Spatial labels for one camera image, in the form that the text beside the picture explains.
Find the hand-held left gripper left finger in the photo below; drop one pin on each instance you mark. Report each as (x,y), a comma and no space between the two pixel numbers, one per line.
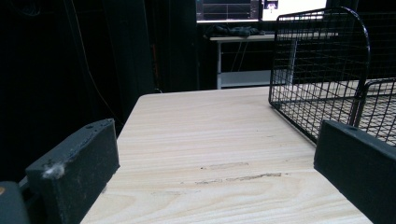
(77,165)

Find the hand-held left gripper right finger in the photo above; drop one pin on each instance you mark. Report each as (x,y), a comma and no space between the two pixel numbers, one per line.
(358,161)

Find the dark cloth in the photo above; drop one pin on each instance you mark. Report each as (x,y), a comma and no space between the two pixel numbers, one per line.
(233,30)

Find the white desk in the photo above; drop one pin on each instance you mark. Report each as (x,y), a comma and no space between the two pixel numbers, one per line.
(239,59)

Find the bright computer monitor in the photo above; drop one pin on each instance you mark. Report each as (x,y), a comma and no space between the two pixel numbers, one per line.
(292,7)

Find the dark curtain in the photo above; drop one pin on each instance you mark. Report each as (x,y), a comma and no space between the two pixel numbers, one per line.
(130,46)

